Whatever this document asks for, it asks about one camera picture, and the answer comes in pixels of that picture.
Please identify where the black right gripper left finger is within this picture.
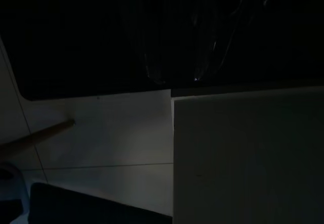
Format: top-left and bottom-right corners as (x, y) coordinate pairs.
(136, 0), (170, 85)

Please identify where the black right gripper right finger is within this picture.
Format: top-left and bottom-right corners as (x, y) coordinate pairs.
(193, 0), (269, 82)

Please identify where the wooden table leg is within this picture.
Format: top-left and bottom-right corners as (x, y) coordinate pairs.
(0, 119), (76, 159)

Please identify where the dark flat panel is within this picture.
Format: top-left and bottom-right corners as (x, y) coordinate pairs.
(27, 182), (174, 224)

